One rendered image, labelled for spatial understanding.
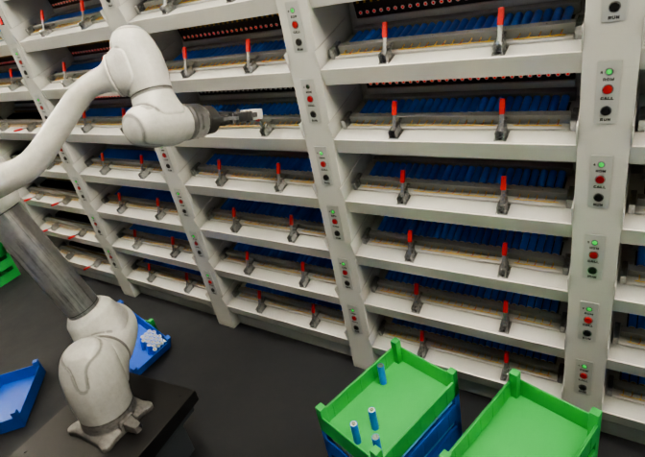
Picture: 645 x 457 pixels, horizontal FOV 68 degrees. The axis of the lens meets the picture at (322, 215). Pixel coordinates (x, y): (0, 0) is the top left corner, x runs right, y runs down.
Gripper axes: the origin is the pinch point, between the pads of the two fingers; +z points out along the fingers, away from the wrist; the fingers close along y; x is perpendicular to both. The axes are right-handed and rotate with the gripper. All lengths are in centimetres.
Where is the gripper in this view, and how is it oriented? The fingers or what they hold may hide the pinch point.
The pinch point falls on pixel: (251, 114)
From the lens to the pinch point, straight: 146.8
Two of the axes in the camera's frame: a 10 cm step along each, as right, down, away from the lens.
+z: 5.5, -2.5, 8.0
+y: 8.3, 1.0, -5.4
